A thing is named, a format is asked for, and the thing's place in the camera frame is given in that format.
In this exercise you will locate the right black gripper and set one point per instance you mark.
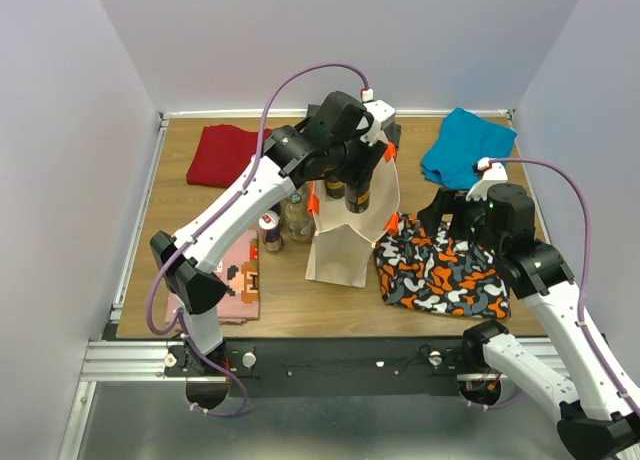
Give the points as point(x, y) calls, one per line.
point(447, 201)

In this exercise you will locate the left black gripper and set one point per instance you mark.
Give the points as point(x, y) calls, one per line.
point(363, 171)

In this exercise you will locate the silver can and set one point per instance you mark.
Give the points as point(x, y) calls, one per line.
point(357, 197)
point(335, 189)

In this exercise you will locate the beige canvas tote bag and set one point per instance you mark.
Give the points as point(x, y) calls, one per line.
point(343, 241)

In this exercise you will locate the red top can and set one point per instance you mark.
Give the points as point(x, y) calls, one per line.
point(270, 232)

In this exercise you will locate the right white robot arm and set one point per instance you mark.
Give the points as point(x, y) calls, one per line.
point(592, 415)

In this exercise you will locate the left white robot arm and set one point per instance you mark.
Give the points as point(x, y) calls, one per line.
point(344, 139)

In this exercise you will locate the folded dark grey garment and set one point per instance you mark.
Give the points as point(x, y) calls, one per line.
point(392, 131)

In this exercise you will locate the orange camouflage folded garment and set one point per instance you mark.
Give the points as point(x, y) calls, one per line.
point(437, 274)

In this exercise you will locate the folded teal shirt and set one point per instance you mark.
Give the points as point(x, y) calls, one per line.
point(463, 140)

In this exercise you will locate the folded red shirt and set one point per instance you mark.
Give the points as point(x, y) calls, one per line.
point(223, 153)

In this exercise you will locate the folded pink graphic shirt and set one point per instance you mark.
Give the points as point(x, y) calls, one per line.
point(239, 269)

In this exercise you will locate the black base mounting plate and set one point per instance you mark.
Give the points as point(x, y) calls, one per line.
point(344, 366)

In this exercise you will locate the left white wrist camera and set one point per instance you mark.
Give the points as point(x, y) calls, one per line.
point(377, 116)

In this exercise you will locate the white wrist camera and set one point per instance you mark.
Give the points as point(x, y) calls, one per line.
point(377, 116)
point(490, 172)

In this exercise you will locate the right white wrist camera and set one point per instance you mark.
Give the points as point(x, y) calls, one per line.
point(490, 172)

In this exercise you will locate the aluminium table frame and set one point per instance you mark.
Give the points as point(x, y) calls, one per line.
point(126, 409)

